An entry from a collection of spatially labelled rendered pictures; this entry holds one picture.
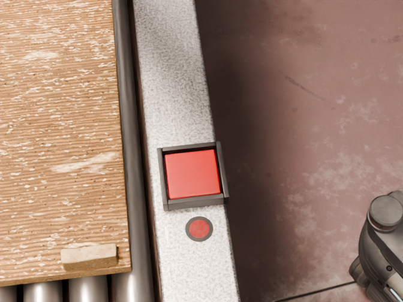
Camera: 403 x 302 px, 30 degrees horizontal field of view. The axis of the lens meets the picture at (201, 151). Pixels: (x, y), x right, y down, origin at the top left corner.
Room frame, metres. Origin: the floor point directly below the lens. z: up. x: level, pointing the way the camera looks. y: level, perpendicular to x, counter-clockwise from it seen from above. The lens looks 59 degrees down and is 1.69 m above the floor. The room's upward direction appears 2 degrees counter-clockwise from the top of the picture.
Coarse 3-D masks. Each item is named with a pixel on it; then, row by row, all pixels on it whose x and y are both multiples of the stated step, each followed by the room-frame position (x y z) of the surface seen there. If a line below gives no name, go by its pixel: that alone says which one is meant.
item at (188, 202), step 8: (192, 144) 0.46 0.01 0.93; (200, 144) 0.46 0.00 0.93; (208, 144) 0.46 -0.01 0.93; (216, 144) 0.46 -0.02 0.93; (160, 152) 0.45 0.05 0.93; (168, 152) 0.46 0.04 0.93; (176, 152) 0.46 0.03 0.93; (216, 152) 0.46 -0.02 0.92; (160, 160) 0.44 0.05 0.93; (160, 168) 0.43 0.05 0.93; (224, 168) 0.43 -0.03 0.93; (160, 176) 0.42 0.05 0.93; (224, 176) 0.42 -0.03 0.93; (160, 184) 0.41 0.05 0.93; (224, 184) 0.41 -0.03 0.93; (224, 192) 0.40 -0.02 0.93; (168, 200) 0.39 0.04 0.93; (176, 200) 0.39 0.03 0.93; (184, 200) 0.39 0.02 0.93; (192, 200) 0.39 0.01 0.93; (200, 200) 0.39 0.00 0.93; (208, 200) 0.39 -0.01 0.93; (216, 200) 0.39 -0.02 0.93; (224, 200) 0.39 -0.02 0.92; (168, 208) 0.39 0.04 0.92; (176, 208) 0.39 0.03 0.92; (184, 208) 0.39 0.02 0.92
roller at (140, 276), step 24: (120, 0) 0.71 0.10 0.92; (120, 24) 0.67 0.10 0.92; (120, 48) 0.62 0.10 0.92; (120, 72) 0.58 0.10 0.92; (120, 96) 0.55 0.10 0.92; (144, 192) 0.42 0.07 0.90; (144, 216) 0.38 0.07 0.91; (144, 240) 0.35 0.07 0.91; (144, 264) 0.32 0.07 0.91; (120, 288) 0.30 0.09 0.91; (144, 288) 0.29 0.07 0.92
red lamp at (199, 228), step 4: (200, 220) 0.37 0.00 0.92; (192, 224) 0.37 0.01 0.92; (196, 224) 0.37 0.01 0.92; (200, 224) 0.37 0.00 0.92; (204, 224) 0.37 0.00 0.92; (192, 228) 0.36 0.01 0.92; (196, 228) 0.36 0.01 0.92; (200, 228) 0.36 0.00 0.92; (204, 228) 0.36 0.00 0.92; (208, 228) 0.36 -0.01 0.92; (192, 232) 0.36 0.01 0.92; (196, 232) 0.36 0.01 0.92; (200, 232) 0.36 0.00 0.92; (204, 232) 0.36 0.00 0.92; (196, 236) 0.35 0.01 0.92; (200, 236) 0.35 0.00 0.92
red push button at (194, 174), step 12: (168, 156) 0.45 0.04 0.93; (180, 156) 0.45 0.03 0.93; (192, 156) 0.45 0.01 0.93; (204, 156) 0.45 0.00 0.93; (168, 168) 0.43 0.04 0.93; (180, 168) 0.43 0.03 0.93; (192, 168) 0.43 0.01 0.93; (204, 168) 0.43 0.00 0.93; (216, 168) 0.43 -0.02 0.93; (168, 180) 0.42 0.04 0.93; (180, 180) 0.42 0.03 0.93; (192, 180) 0.42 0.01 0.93; (204, 180) 0.42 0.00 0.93; (216, 180) 0.42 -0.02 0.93; (180, 192) 0.40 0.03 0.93; (192, 192) 0.40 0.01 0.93; (204, 192) 0.40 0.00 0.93; (216, 192) 0.40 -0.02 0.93
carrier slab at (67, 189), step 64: (0, 0) 0.70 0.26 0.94; (64, 0) 0.69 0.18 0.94; (0, 64) 0.59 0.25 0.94; (64, 64) 0.59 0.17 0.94; (0, 128) 0.49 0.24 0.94; (64, 128) 0.49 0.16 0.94; (0, 192) 0.41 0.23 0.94; (64, 192) 0.40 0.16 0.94; (0, 256) 0.33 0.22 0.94; (128, 256) 0.32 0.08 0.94
